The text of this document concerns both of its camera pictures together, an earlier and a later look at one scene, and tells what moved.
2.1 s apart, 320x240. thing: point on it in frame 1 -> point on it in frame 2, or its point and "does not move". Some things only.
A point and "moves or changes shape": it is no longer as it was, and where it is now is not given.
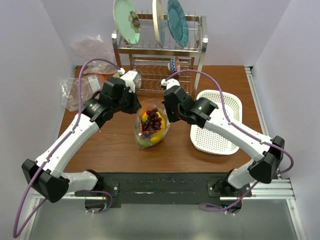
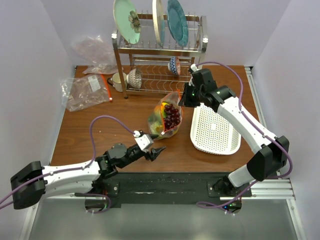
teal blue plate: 177,23 does not move
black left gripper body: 127,103 -> 133,155
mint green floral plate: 127,20 does not move
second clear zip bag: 90,85 does not move
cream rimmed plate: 159,20 does not move
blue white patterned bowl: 174,64 does not move
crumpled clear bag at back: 87,48 does not move
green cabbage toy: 144,143 moves or changes shape
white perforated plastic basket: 210,141 does not move
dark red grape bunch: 153,122 moves or changes shape
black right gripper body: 174,114 -> 192,97
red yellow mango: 145,117 -> 163,108
